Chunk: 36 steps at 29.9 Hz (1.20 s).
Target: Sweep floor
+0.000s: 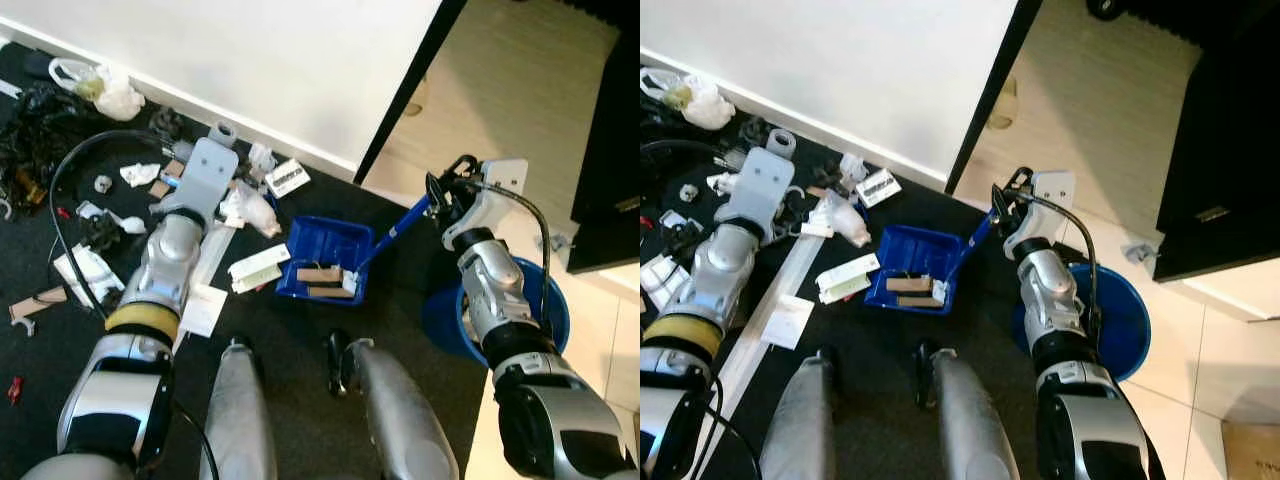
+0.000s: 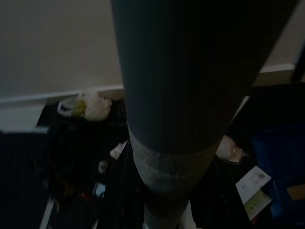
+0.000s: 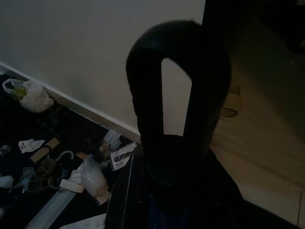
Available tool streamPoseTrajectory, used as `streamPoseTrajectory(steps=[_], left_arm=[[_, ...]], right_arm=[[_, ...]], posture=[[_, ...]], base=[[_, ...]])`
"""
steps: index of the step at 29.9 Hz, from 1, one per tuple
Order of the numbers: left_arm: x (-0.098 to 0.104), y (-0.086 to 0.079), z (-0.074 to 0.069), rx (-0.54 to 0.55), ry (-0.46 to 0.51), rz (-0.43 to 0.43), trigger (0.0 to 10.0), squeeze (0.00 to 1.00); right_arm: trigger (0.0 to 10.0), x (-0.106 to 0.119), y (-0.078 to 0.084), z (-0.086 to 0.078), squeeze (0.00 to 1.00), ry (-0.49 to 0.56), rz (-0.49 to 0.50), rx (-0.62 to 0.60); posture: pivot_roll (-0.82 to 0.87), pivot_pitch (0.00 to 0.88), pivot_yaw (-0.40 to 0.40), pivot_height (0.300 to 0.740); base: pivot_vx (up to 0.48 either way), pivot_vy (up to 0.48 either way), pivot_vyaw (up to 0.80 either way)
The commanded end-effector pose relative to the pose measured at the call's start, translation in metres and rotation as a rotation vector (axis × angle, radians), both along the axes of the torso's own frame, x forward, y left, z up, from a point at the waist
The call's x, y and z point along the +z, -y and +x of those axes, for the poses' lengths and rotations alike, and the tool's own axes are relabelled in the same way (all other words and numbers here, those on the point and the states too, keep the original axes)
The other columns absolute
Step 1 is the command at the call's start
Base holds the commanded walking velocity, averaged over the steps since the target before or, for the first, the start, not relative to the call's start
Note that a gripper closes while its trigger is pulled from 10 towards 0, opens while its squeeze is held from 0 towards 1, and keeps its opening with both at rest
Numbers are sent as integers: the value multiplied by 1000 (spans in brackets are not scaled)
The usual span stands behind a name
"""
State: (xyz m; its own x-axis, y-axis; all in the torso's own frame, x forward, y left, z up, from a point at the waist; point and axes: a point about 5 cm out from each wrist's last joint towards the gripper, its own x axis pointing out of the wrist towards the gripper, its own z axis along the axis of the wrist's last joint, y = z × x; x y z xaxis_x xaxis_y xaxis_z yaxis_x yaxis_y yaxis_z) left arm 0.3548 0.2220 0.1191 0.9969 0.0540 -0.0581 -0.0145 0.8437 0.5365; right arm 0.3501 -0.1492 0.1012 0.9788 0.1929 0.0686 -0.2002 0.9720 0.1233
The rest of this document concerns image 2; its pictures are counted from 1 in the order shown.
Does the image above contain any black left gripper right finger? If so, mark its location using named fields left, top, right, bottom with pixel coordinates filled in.
left=188, top=155, right=250, bottom=229

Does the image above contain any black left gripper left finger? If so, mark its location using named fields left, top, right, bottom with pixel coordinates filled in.
left=103, top=139, right=146, bottom=229

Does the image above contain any white printed leaflet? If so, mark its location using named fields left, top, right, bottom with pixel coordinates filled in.
left=235, top=165, right=273, bottom=222

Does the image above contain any small white paper scrap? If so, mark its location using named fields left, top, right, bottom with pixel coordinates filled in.
left=109, top=140, right=129, bottom=159

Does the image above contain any crumpled white tissue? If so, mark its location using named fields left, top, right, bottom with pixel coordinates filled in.
left=215, top=135, right=244, bottom=161

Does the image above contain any black rubbish bag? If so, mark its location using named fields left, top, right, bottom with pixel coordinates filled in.
left=35, top=99, right=131, bottom=217

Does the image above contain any blue plastic bucket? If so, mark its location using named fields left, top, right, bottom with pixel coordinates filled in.
left=250, top=123, right=305, bottom=221

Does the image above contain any white plastic bag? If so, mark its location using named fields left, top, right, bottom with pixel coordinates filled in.
left=58, top=91, right=113, bottom=122

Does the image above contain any white plastic handle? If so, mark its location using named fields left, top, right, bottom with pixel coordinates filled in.
left=39, top=199, right=60, bottom=229

